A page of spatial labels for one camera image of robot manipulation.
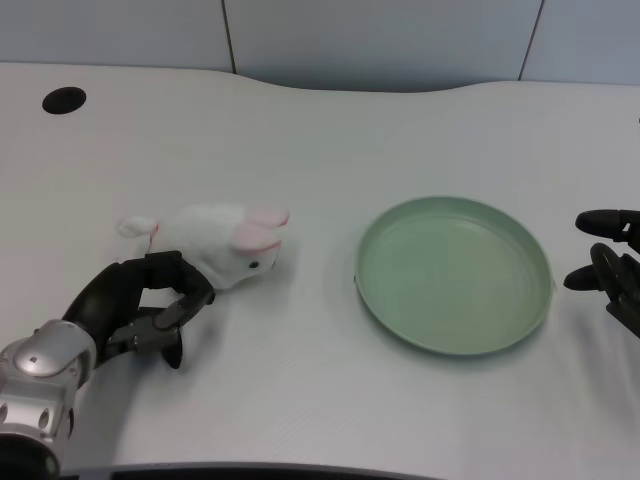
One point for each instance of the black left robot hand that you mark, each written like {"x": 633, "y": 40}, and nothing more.
{"x": 107, "y": 298}

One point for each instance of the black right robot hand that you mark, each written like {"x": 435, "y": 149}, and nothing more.
{"x": 614, "y": 280}

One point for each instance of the white plush rabbit doll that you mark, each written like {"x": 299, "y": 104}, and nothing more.
{"x": 220, "y": 242}

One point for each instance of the green round plate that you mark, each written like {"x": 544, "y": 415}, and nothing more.
{"x": 454, "y": 276}

